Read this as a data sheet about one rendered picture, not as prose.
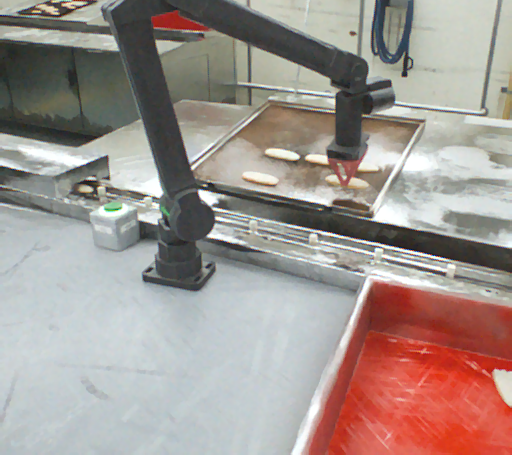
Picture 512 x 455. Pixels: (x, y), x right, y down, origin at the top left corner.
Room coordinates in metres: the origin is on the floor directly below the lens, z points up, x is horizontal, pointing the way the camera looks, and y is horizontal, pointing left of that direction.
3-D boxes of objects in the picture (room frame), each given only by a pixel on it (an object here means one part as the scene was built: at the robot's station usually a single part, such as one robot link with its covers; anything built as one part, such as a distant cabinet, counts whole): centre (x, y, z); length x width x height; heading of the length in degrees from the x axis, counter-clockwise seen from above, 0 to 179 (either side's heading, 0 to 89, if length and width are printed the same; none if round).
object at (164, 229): (0.90, 0.22, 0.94); 0.09 x 0.05 x 0.10; 121
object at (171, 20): (4.75, 1.04, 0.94); 0.51 x 0.36 x 0.13; 71
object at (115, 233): (1.01, 0.40, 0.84); 0.08 x 0.08 x 0.11; 67
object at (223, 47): (4.75, 1.04, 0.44); 0.70 x 0.55 x 0.87; 67
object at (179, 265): (0.89, 0.24, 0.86); 0.12 x 0.09 x 0.08; 75
